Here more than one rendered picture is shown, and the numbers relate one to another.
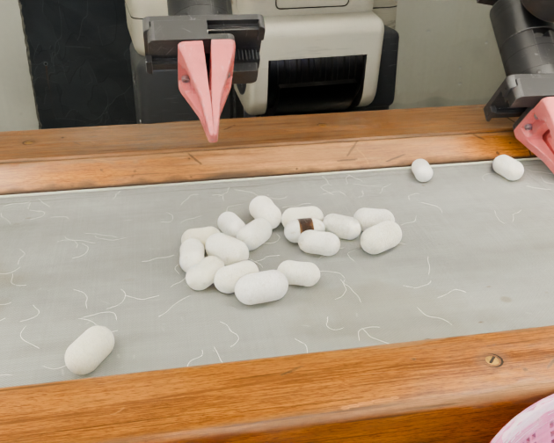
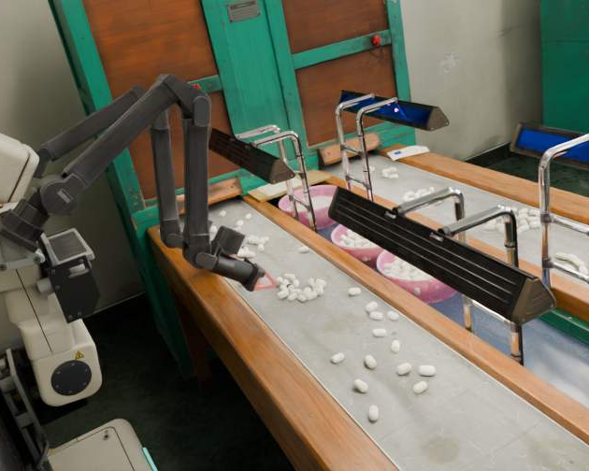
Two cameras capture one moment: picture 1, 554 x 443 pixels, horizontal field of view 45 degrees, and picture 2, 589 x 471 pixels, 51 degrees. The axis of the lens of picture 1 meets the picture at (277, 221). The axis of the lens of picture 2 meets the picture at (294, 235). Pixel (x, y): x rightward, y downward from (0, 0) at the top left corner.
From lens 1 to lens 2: 1.82 m
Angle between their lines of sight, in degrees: 88
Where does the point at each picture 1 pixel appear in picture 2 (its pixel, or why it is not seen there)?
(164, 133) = (236, 323)
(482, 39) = not seen: outside the picture
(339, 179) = (248, 296)
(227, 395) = (361, 268)
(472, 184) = not seen: hidden behind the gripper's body
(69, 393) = (371, 280)
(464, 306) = (309, 266)
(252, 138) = (236, 306)
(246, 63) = not seen: hidden behind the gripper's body
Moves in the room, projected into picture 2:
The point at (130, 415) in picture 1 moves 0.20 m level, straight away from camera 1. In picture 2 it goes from (371, 274) to (314, 302)
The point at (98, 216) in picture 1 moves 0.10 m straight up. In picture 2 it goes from (292, 322) to (284, 291)
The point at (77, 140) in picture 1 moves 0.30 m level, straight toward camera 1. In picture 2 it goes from (250, 337) to (342, 290)
